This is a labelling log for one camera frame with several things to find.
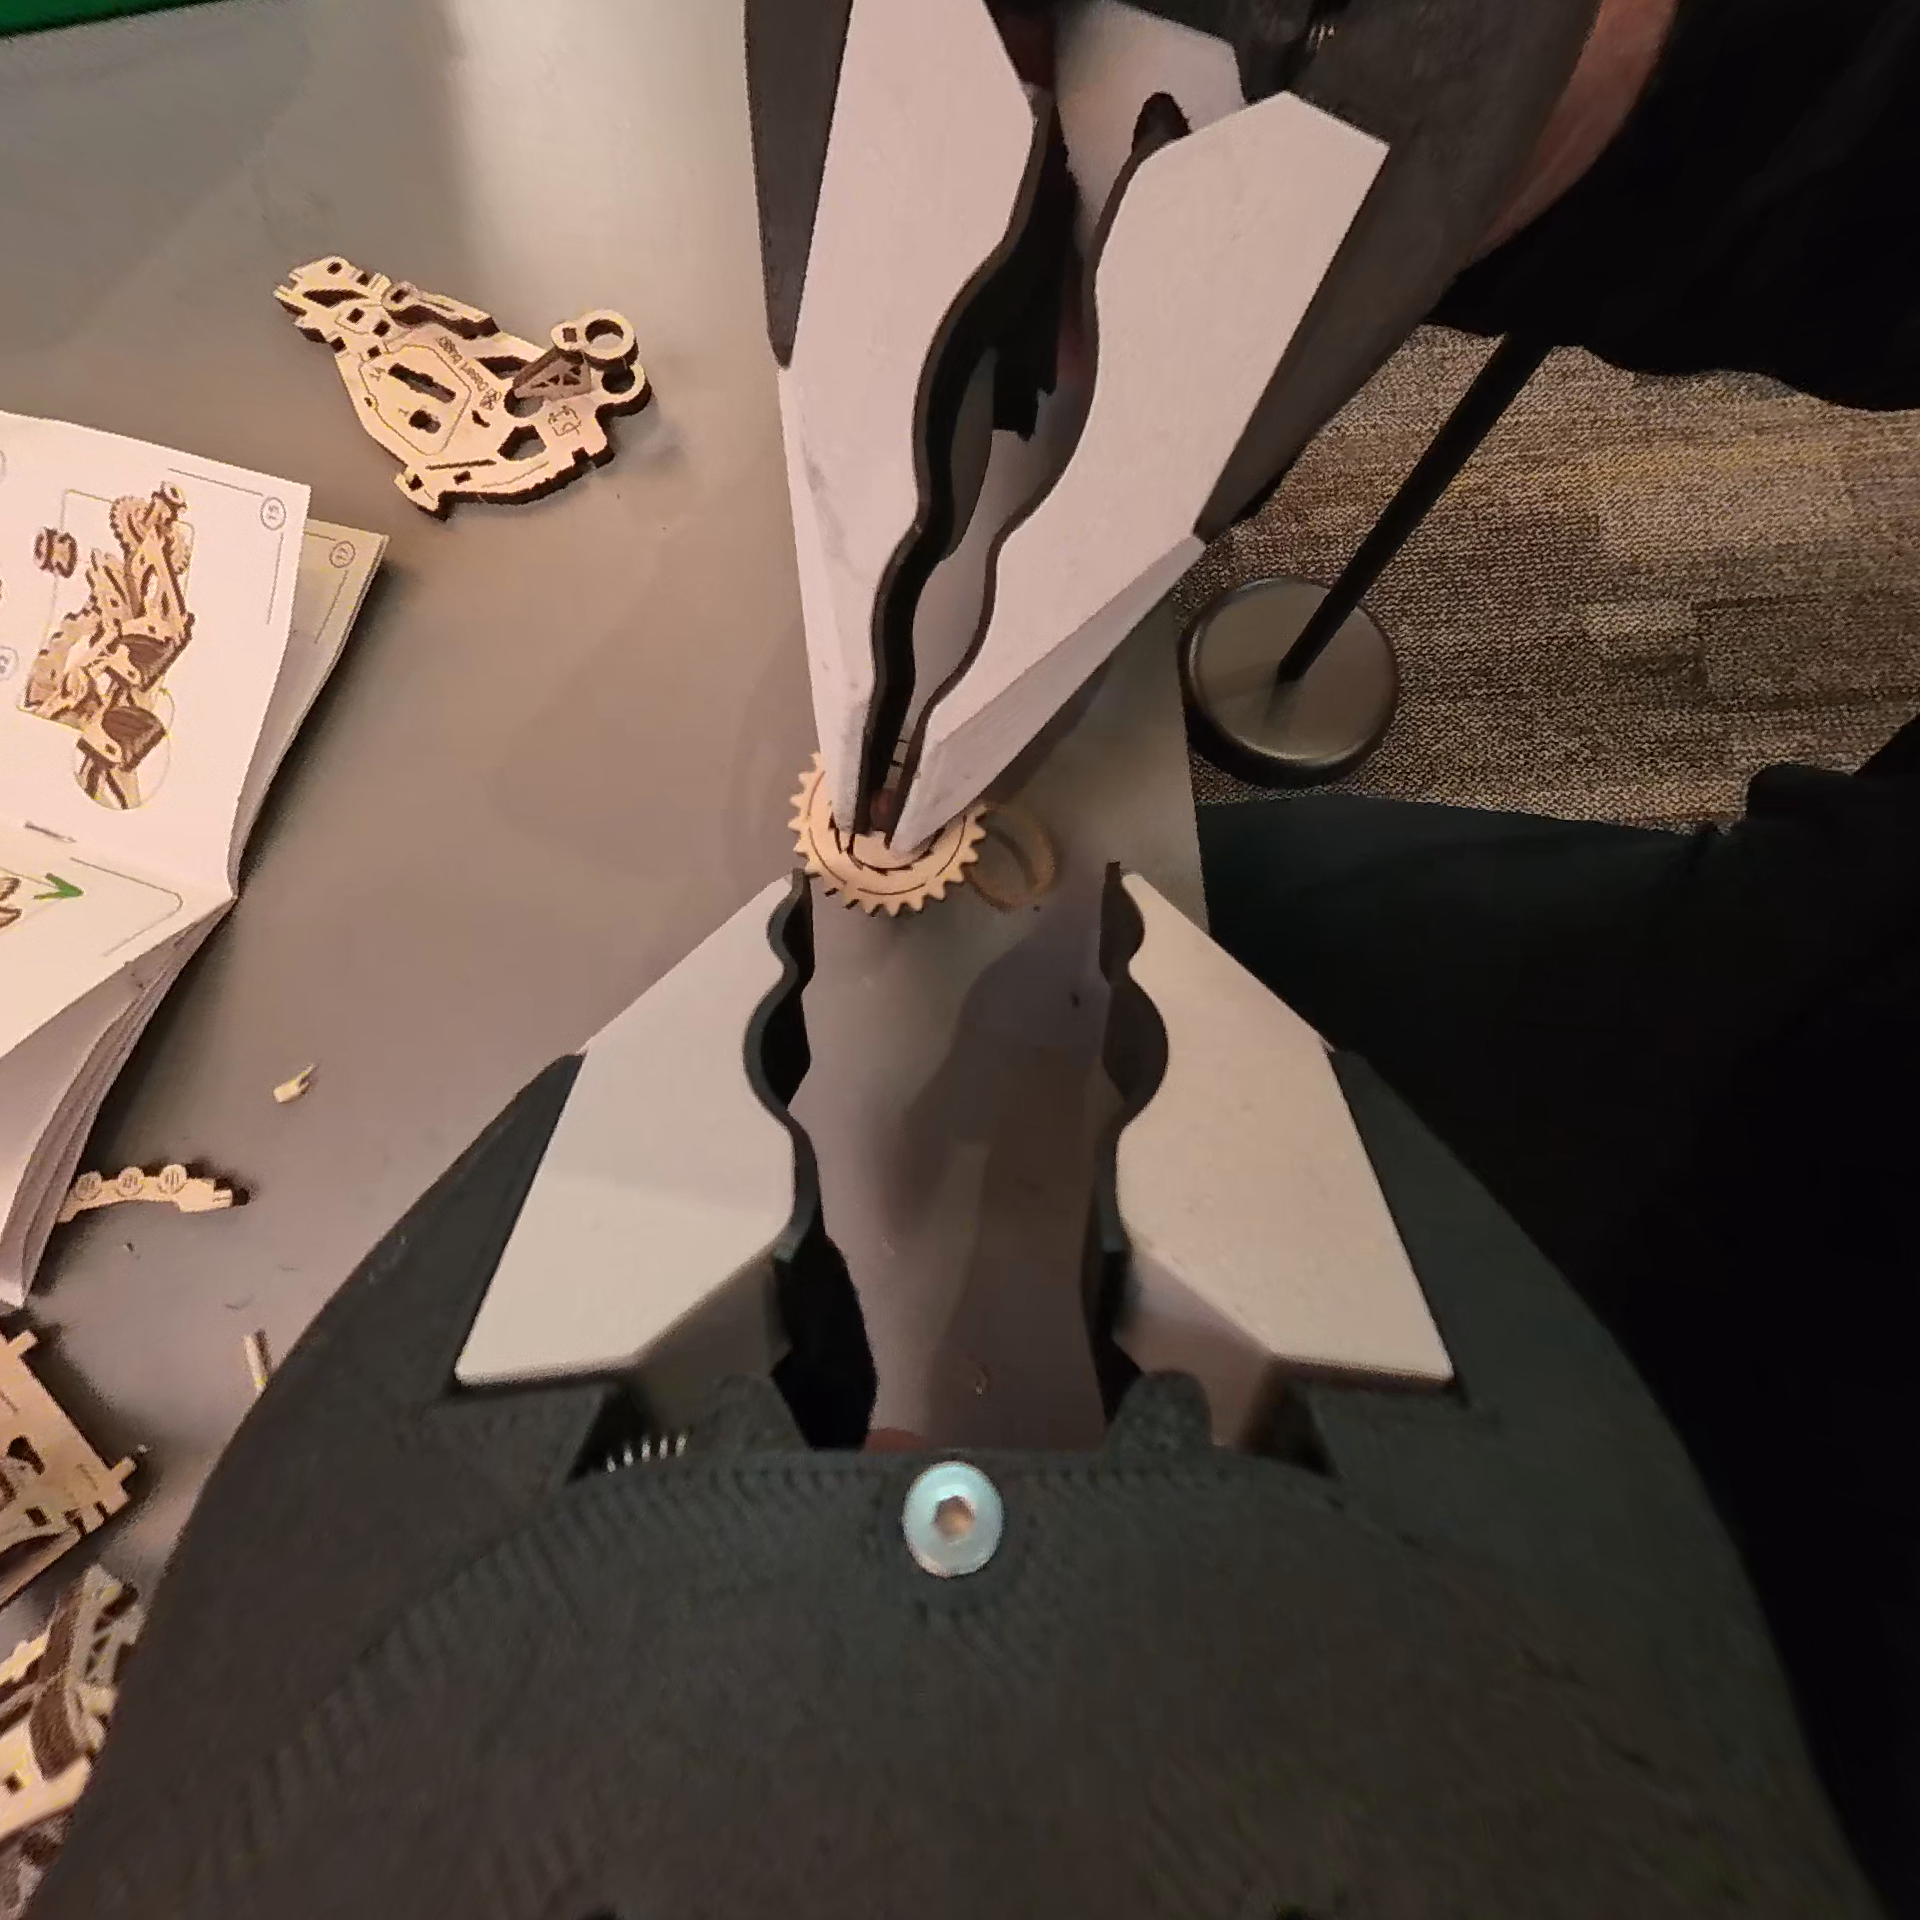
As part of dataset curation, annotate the person's right hand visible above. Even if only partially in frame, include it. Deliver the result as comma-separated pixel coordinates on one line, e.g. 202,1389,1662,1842
1488,0,1680,262

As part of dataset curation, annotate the open instruction booklet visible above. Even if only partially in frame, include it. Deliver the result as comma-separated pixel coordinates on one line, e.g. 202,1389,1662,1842
0,409,391,1316

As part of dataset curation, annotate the partly built wooden model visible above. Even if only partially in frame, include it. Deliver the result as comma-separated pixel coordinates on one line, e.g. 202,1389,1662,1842
0,1324,155,1857

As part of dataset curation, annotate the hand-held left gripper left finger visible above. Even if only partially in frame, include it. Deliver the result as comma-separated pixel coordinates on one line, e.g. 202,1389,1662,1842
453,876,825,1389

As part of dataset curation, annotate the black pole round base stand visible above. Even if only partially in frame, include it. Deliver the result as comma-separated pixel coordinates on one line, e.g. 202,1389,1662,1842
1179,317,1554,785

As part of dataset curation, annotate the small wooden gear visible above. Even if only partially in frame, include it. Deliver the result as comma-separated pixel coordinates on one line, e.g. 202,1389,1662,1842
792,744,999,929

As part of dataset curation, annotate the flat wooden car body panel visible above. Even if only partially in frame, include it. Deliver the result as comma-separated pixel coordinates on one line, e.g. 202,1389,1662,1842
271,260,659,530

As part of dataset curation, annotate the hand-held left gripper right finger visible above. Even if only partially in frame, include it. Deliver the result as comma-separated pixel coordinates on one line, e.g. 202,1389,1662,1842
1093,864,1458,1459

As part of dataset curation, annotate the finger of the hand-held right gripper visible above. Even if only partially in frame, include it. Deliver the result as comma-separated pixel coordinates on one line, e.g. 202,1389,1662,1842
896,88,1395,857
777,0,1052,822

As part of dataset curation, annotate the wavy wooden strip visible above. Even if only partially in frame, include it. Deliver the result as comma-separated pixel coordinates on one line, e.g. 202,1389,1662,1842
53,1157,246,1224

